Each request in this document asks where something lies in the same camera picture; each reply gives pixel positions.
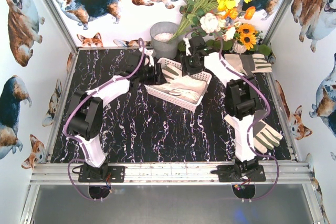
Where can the grey metal bucket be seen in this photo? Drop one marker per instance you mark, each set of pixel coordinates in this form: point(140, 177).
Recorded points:
point(163, 44)

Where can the artificial flower bouquet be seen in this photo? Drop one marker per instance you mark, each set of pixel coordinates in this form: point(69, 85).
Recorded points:
point(223, 19)

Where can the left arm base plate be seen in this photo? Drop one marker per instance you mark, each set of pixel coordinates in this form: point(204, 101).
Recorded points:
point(106, 173)

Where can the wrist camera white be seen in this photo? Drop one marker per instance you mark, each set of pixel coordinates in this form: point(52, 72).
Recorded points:
point(149, 57)
point(187, 46)

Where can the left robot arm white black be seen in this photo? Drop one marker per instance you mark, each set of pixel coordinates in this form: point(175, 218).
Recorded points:
point(85, 113)

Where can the white plastic storage basket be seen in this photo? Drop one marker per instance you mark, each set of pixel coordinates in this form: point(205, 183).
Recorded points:
point(163, 94)

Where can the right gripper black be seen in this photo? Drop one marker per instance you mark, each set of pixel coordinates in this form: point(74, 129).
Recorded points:
point(188, 64)

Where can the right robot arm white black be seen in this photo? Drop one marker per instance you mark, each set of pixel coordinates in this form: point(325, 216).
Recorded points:
point(240, 98)

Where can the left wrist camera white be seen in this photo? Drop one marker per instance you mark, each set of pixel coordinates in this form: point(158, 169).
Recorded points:
point(149, 57)

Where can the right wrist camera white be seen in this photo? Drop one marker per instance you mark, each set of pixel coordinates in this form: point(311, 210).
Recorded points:
point(187, 46)

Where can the right edge work glove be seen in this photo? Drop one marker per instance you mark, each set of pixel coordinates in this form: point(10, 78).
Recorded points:
point(262, 137)

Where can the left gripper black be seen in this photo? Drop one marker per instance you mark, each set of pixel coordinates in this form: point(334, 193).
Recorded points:
point(159, 73)

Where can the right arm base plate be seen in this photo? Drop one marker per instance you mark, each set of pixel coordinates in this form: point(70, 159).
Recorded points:
point(228, 173)

